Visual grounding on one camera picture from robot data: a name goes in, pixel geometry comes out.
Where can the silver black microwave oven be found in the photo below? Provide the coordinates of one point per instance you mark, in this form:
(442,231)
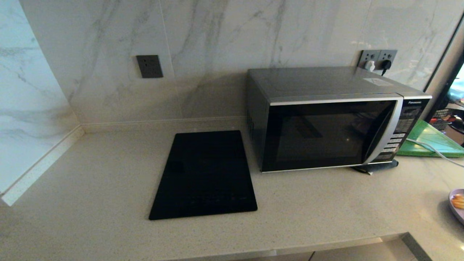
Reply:
(319,137)

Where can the black induction cooktop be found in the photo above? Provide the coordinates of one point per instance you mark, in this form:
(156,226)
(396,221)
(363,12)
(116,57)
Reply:
(204,174)

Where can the purple plate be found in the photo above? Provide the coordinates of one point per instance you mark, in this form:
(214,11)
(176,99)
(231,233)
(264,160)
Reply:
(457,214)

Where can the dark grey wall socket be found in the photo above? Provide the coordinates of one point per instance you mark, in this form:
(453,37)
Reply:
(149,66)

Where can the silver microwave oven body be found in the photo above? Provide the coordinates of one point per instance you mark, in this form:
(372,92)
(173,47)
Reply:
(319,81)

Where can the black window frame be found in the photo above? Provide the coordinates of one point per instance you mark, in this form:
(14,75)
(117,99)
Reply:
(443,96)

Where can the green cutting board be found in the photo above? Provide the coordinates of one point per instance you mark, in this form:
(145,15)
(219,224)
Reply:
(431,136)

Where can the black power plug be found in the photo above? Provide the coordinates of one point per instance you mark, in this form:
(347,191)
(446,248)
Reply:
(386,64)

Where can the white power plug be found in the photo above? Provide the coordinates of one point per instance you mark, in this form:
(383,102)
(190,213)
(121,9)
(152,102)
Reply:
(369,66)

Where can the light grey wall socket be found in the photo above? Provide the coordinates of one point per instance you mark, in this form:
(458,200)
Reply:
(390,55)
(366,55)

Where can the dark rectangular pad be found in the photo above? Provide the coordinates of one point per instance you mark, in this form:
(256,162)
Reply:
(380,166)

